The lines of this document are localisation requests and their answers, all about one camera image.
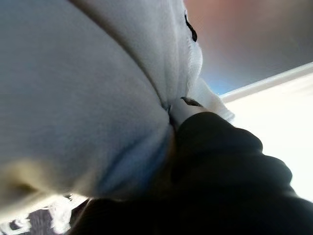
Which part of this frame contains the white ruffled cushion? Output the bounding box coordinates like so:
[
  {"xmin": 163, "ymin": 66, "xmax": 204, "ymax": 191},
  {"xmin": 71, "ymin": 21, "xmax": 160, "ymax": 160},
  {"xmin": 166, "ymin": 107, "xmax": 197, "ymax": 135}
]
[{"xmin": 0, "ymin": 0, "xmax": 236, "ymax": 235}]

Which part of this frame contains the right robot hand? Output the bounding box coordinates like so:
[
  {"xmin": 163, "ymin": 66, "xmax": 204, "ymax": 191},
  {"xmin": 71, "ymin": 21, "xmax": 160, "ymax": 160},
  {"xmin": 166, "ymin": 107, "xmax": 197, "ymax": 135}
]
[{"xmin": 67, "ymin": 96, "xmax": 313, "ymax": 235}]

